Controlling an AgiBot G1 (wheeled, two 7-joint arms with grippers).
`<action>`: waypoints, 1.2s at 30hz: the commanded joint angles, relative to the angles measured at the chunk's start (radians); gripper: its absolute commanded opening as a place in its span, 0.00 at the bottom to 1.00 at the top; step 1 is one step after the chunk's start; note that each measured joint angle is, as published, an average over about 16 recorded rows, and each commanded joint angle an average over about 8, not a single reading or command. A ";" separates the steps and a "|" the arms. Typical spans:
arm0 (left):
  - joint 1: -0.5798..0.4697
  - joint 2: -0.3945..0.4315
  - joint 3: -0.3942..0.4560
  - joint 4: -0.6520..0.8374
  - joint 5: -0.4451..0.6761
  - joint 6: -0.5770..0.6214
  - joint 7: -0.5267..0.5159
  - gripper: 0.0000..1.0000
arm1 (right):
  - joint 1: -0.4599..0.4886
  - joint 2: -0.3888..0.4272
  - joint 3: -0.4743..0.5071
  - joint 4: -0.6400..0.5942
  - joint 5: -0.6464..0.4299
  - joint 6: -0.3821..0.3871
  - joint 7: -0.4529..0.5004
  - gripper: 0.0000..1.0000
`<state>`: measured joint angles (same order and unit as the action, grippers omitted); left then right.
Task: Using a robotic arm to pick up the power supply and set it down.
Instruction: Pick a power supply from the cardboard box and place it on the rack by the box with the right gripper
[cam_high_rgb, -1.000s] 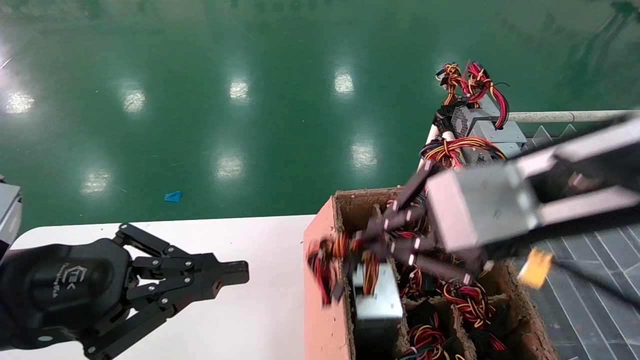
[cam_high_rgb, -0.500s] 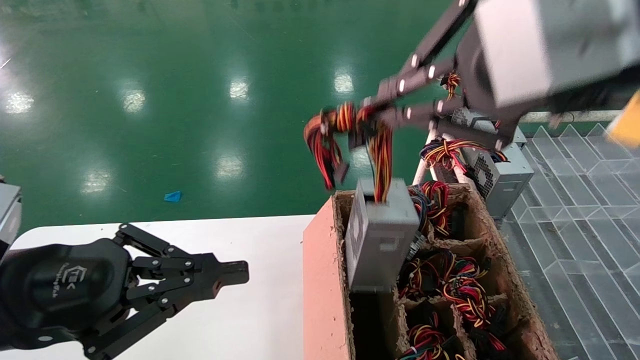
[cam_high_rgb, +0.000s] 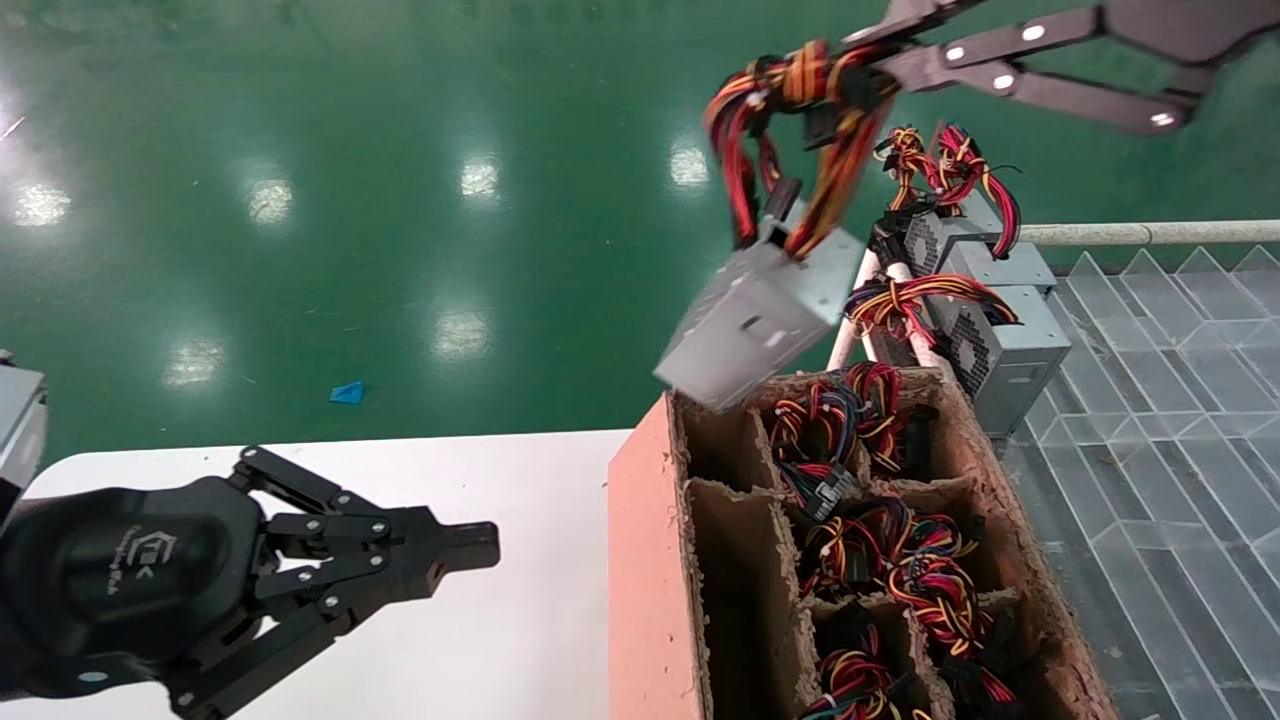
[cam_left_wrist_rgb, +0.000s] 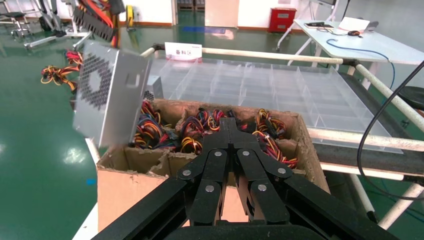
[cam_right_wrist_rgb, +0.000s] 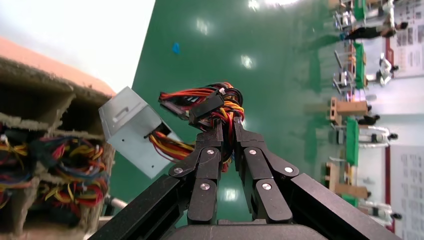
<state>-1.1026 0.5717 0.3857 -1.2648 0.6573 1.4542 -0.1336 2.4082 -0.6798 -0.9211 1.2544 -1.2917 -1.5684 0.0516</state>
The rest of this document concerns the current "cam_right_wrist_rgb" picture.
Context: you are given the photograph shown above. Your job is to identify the person in black clothes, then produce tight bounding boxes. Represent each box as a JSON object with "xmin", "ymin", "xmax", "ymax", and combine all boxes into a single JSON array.
[{"xmin": 344, "ymin": 21, "xmax": 409, "ymax": 41}]

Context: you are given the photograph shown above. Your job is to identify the wooden crate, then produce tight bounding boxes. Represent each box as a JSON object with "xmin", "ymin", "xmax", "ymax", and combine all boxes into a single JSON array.
[
  {"xmin": 326, "ymin": 162, "xmax": 369, "ymax": 200},
  {"xmin": 329, "ymin": 96, "xmax": 369, "ymax": 125}
]

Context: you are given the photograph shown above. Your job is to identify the white robot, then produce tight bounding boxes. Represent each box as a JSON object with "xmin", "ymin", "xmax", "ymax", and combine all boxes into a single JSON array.
[
  {"xmin": 359, "ymin": 202, "xmax": 403, "ymax": 223},
  {"xmin": 357, "ymin": 127, "xmax": 398, "ymax": 148},
  {"xmin": 375, "ymin": 52, "xmax": 400, "ymax": 88}
]

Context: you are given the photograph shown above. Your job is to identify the cardboard box with dividers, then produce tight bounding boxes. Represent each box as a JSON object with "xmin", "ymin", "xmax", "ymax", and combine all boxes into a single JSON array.
[{"xmin": 0, "ymin": 36, "xmax": 117, "ymax": 240}]

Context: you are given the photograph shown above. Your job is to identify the grey power supply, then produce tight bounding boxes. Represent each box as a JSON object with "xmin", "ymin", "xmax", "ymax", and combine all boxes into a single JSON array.
[
  {"xmin": 0, "ymin": 172, "xmax": 34, "ymax": 210},
  {"xmin": 98, "ymin": 82, "xmax": 246, "ymax": 180},
  {"xmin": 0, "ymin": 134, "xmax": 31, "ymax": 167},
  {"xmin": 31, "ymin": 137, "xmax": 107, "ymax": 168}
]

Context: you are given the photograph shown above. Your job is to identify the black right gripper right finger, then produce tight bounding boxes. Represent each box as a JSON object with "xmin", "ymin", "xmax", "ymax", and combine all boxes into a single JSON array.
[{"xmin": 233, "ymin": 117, "xmax": 402, "ymax": 240}]

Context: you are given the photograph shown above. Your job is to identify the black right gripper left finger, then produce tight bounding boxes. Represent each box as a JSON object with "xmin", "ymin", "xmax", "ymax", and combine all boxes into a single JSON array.
[{"xmin": 89, "ymin": 120, "xmax": 223, "ymax": 240}]

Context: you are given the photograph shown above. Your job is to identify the green topped table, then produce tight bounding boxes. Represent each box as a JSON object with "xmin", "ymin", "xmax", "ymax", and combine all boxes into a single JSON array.
[
  {"xmin": 346, "ymin": 117, "xmax": 360, "ymax": 167},
  {"xmin": 353, "ymin": 42, "xmax": 365, "ymax": 90}
]

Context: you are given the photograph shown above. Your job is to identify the wires inside cardboard box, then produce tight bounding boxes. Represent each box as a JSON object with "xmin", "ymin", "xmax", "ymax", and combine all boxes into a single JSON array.
[{"xmin": 39, "ymin": 172, "xmax": 110, "ymax": 208}]

